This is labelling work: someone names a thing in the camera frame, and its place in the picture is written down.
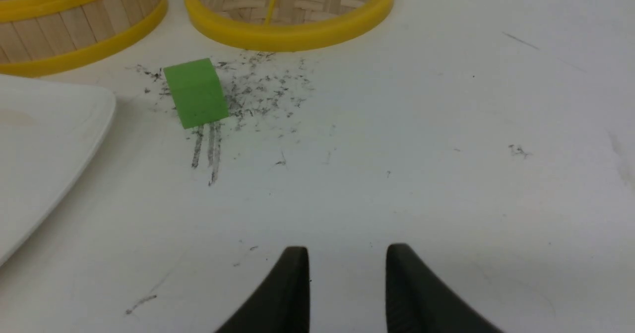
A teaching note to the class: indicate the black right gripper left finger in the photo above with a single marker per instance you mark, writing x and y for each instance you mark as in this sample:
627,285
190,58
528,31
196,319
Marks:
281,303

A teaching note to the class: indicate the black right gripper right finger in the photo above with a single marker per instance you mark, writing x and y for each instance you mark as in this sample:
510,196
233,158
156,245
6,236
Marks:
418,301

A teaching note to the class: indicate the white square plate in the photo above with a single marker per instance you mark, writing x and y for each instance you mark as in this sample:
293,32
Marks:
49,132

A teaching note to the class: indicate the green cube block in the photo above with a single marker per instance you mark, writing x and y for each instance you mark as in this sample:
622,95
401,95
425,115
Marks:
197,93

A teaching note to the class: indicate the woven bamboo steamer lid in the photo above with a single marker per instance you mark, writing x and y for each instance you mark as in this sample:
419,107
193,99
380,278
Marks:
285,25

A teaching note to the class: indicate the bamboo steamer basket yellow rim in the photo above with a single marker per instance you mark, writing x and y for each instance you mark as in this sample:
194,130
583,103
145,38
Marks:
43,37

